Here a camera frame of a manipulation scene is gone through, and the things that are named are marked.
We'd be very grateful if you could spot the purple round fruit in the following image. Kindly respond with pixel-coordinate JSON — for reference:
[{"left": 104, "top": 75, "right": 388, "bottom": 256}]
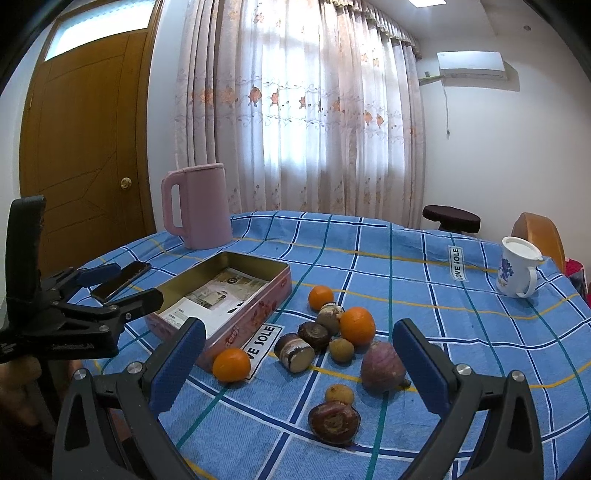
[{"left": 361, "top": 341, "right": 411, "bottom": 394}]

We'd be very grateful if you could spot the cut brown cylinder fruit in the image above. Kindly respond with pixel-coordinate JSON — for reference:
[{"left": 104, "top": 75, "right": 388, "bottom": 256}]
[{"left": 274, "top": 333, "right": 315, "bottom": 374}]

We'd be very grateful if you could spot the dark passion fruit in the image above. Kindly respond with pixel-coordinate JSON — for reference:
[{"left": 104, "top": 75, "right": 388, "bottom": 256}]
[{"left": 308, "top": 401, "right": 361, "bottom": 446}]

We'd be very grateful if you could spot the small brown longan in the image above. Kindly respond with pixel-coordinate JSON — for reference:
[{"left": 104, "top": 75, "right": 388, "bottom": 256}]
[
  {"left": 329, "top": 338, "right": 355, "bottom": 364},
  {"left": 325, "top": 384, "right": 355, "bottom": 405}
]

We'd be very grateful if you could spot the large orange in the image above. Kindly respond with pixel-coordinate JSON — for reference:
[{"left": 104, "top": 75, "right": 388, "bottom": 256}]
[{"left": 339, "top": 307, "right": 376, "bottom": 347}]

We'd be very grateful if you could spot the left hand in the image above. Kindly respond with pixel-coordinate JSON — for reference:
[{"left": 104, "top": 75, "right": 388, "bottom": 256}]
[{"left": 1, "top": 357, "right": 82, "bottom": 426}]

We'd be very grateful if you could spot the black smartphone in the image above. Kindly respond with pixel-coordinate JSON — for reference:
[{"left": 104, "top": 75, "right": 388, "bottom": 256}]
[{"left": 91, "top": 261, "right": 151, "bottom": 304}]

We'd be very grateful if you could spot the paper leaflet in tin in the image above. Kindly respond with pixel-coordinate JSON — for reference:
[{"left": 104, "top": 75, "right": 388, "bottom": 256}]
[{"left": 158, "top": 268, "right": 269, "bottom": 340}]

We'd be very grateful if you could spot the brown wooden door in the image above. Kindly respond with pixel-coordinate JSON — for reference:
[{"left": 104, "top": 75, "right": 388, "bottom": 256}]
[{"left": 19, "top": 29, "right": 147, "bottom": 276}]

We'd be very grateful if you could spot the pink floral tin box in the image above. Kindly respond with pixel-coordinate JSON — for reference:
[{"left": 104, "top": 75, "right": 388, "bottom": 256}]
[{"left": 145, "top": 251, "right": 291, "bottom": 372}]

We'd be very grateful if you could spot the pink electric kettle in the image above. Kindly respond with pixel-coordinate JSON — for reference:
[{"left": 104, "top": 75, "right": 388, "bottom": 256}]
[{"left": 161, "top": 163, "right": 232, "bottom": 250}]

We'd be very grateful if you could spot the blue plaid tablecloth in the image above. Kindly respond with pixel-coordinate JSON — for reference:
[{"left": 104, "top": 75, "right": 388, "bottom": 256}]
[{"left": 68, "top": 210, "right": 591, "bottom": 480}]

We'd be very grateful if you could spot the white mug blue print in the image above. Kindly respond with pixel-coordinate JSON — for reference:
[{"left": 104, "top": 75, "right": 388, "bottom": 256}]
[{"left": 496, "top": 236, "right": 544, "bottom": 299}]

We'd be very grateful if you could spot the dark brown mangosteen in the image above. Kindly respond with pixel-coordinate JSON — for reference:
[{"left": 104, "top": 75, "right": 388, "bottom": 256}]
[{"left": 297, "top": 321, "right": 332, "bottom": 354}]

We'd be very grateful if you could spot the small far orange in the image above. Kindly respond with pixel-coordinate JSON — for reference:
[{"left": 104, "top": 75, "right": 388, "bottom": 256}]
[{"left": 308, "top": 285, "right": 335, "bottom": 311}]

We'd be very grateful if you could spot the brown leather armchair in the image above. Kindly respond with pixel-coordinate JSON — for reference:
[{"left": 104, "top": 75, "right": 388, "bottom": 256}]
[{"left": 512, "top": 212, "right": 566, "bottom": 274}]

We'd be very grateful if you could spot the dark round stool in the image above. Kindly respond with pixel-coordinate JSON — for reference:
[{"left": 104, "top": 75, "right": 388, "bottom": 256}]
[{"left": 423, "top": 205, "right": 481, "bottom": 234}]

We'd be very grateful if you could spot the sheer floral curtain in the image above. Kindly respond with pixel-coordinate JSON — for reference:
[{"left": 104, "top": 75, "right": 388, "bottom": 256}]
[{"left": 175, "top": 1, "right": 425, "bottom": 228}]

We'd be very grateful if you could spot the white air conditioner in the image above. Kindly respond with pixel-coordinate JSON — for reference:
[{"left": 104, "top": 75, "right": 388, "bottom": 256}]
[{"left": 437, "top": 51, "right": 507, "bottom": 80}]

